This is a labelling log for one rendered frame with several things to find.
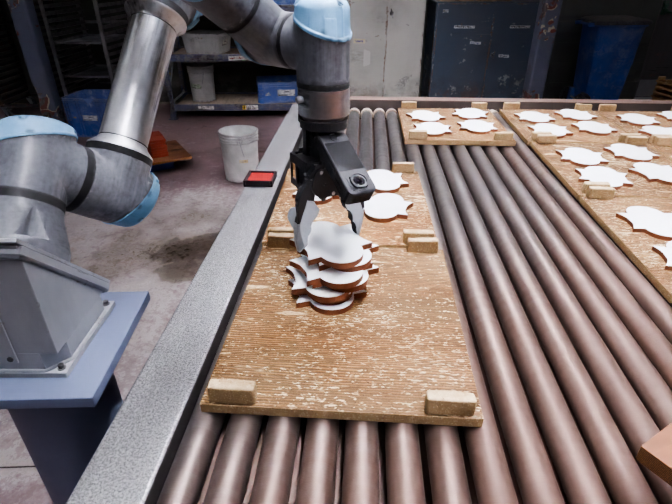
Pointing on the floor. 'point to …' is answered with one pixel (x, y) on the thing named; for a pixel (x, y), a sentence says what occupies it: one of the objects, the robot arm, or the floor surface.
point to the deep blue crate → (86, 110)
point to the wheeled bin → (605, 56)
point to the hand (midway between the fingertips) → (330, 242)
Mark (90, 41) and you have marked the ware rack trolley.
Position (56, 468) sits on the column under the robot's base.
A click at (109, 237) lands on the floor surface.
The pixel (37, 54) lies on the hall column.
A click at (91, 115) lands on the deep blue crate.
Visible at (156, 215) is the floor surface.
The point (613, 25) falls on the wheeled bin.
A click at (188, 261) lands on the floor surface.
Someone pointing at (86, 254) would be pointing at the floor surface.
